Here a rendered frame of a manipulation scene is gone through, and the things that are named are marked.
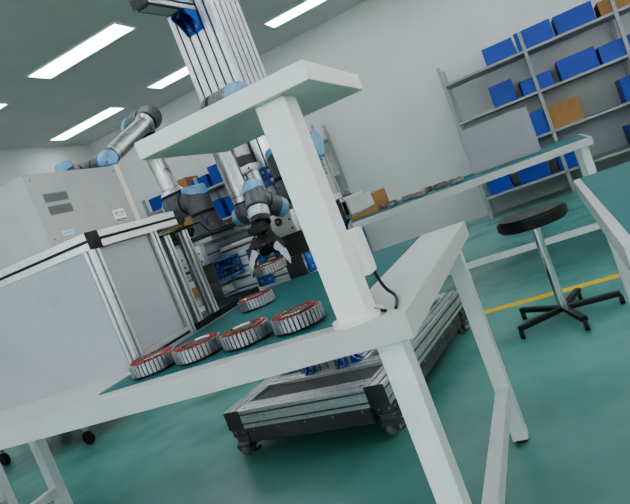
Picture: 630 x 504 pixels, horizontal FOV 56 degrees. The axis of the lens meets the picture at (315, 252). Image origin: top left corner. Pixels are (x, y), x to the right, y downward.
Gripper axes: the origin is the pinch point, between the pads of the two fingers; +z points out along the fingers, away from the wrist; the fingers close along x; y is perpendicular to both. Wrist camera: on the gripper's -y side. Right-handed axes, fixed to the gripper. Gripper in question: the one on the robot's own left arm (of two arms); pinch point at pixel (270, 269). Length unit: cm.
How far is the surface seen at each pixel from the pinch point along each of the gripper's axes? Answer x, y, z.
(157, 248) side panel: 22.5, -31.8, -3.7
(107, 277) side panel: 28, -50, 10
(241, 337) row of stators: -7, -60, 41
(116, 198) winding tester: 34, -31, -26
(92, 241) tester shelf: 28, -55, 2
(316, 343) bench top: -24, -68, 50
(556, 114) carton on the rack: -252, 483, -290
